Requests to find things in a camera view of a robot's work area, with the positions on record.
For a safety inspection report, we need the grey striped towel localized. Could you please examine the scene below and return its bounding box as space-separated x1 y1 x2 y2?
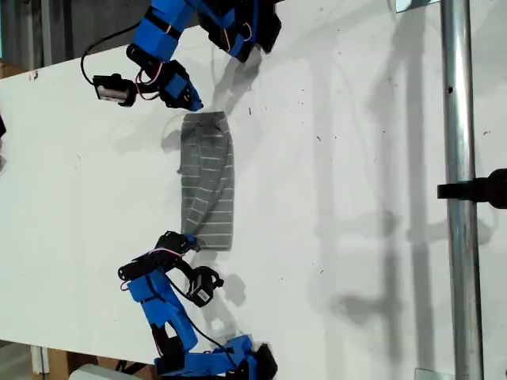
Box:
176 111 236 253

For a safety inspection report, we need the white plastic container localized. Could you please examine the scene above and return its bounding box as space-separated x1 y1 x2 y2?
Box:
68 363 120 380

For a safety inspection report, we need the brown cardboard box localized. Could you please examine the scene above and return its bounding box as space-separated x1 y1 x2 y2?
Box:
46 347 156 380
0 58 31 80

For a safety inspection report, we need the white table leg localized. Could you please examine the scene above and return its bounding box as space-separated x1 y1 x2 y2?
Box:
30 344 51 375

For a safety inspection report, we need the black clamp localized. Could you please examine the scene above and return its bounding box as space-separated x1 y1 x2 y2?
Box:
436 168 507 210

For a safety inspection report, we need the red white servo wire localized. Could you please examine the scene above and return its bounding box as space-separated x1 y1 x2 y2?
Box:
118 247 184 292
134 63 164 101

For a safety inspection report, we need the black labelled gripper camera box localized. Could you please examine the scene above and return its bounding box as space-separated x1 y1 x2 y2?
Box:
185 265 225 308

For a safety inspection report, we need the silver black gripper camera box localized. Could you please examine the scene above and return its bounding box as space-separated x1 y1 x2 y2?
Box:
92 72 138 109

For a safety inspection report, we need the black camera cable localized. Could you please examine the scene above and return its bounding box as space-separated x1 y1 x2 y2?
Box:
165 272 223 350
79 21 142 86

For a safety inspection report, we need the steel post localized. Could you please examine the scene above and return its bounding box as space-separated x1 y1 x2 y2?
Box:
440 0 486 380

